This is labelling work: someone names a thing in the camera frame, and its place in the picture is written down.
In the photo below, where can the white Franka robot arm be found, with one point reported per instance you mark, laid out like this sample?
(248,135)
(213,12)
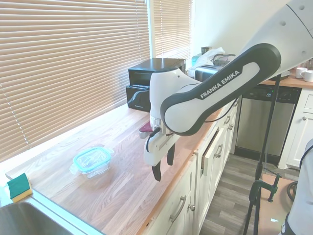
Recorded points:
(220,85)

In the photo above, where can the narrow beige window blind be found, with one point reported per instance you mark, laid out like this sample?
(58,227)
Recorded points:
(171,29)

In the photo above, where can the white kitchen cabinet run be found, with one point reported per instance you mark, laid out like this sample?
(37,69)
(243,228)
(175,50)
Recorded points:
(171,191)

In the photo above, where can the maroon grey object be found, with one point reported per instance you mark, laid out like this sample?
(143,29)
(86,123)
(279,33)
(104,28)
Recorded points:
(145,131)

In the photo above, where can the black tripod stand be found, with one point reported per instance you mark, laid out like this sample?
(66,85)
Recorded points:
(270,117)

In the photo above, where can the stainless steel dishwasher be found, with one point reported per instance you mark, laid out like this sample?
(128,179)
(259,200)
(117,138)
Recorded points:
(256,122)

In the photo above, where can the clear lid teal rim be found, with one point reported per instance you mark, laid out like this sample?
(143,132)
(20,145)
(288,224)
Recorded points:
(91,157)

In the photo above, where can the blind tilt wand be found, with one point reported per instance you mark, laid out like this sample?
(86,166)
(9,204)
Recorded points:
(14,115)

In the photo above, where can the green metal clamp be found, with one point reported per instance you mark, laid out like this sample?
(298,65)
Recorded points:
(253,193)

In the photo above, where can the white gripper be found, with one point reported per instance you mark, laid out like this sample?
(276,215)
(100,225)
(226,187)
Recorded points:
(154,149)

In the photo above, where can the black microwave oven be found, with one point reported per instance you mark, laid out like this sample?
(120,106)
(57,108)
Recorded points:
(146,67)

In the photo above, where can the white tilted drawer front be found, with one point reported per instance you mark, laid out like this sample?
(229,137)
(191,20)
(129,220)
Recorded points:
(212,156)

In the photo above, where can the stainless steel sink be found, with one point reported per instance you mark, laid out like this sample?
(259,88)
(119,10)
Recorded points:
(24,220)

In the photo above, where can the white plastic bag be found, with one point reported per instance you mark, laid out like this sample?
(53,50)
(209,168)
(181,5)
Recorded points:
(207,57)

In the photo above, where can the silver toaster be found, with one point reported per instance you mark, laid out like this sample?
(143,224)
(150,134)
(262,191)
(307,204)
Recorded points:
(205,72)

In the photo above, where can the black countertop appliance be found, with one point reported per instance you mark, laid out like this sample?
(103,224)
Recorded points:
(137,98)

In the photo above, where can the green yellow sponge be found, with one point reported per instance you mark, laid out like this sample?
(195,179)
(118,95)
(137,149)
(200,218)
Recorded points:
(18,187)

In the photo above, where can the white mug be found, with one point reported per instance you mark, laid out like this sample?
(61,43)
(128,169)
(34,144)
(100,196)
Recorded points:
(308,76)
(300,73)

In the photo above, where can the clear glass food container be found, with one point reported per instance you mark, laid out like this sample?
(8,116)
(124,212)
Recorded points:
(97,173)

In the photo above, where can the white corner cabinet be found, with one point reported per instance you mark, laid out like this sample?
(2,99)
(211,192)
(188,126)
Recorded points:
(300,137)

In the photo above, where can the brown cardboard floor sheet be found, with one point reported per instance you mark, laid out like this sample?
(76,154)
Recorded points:
(271,215)

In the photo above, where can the wide beige window blind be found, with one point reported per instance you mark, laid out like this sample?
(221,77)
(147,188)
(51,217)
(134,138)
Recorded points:
(73,61)

